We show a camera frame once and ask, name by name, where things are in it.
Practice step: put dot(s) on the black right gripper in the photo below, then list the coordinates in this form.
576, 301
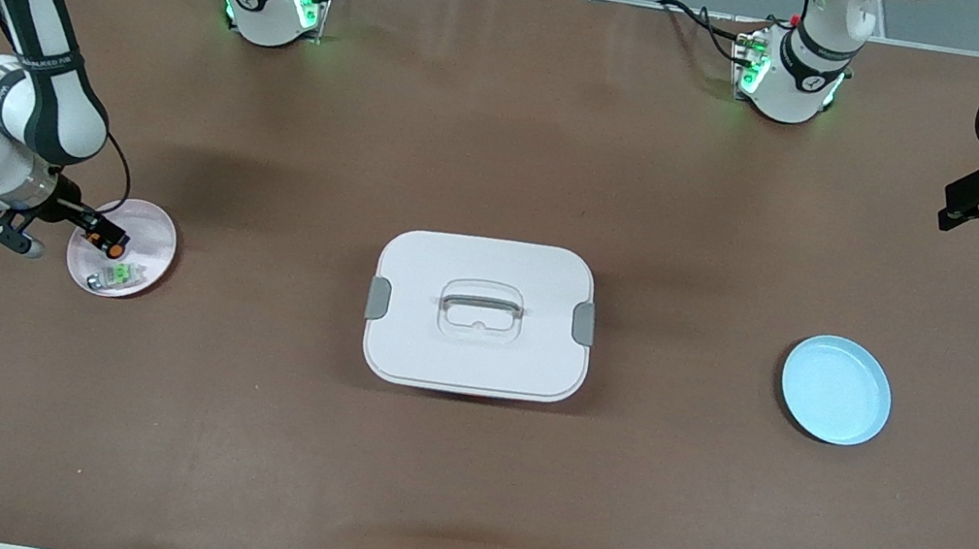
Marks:
70, 211

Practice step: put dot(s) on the orange push-button switch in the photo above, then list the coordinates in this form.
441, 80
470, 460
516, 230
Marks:
116, 251

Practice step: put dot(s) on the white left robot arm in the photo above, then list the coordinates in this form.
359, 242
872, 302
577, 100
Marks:
793, 92

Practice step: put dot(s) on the grey box latch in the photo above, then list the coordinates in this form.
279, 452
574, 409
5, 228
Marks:
584, 323
379, 298

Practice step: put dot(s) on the white lidded storage box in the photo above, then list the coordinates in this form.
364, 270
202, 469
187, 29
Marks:
476, 361

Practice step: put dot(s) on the green clear small connector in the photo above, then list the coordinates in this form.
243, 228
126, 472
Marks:
118, 275

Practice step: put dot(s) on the pale pink round plate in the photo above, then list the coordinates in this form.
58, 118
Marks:
152, 236

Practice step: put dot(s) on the light blue round plate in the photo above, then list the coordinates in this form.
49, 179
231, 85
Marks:
834, 393

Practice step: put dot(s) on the brown table mat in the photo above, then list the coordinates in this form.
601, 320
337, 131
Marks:
459, 466

